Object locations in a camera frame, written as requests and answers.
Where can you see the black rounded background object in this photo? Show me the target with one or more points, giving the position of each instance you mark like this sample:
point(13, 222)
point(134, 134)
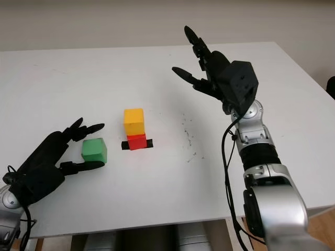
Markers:
point(332, 86)

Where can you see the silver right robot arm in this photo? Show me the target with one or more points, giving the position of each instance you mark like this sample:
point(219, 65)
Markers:
point(274, 204)

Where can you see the silver right robot thigh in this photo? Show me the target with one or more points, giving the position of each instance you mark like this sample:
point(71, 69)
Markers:
point(193, 239)

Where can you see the red wooden cube block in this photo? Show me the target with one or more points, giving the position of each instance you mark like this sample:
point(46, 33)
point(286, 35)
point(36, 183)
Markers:
point(137, 142)

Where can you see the silver left robot thigh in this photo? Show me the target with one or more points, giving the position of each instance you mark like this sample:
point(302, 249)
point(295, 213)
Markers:
point(102, 241)

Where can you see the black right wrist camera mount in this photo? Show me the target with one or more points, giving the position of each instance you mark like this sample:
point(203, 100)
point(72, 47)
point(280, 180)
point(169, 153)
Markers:
point(240, 83)

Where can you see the silver robot thigh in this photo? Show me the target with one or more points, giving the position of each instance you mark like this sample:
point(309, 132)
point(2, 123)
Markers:
point(102, 241)
point(193, 239)

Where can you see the green wooden cube block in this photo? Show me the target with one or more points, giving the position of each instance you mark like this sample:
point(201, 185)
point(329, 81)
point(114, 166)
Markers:
point(93, 150)

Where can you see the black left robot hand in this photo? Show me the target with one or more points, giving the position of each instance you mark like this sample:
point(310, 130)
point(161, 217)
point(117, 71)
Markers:
point(44, 154)

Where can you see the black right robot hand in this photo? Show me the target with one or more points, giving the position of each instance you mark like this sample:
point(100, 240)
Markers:
point(217, 68)

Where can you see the yellow wooden cube block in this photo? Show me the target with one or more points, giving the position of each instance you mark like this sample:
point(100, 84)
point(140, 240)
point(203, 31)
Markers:
point(134, 121)

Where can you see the black tape strip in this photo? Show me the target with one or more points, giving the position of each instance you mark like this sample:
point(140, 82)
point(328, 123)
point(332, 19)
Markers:
point(149, 143)

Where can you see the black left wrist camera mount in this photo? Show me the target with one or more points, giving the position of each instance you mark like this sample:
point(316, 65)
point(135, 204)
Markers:
point(39, 185)

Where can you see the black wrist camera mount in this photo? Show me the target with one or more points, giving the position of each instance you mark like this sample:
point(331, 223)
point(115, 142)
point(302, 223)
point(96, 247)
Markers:
point(240, 83)
point(39, 185)

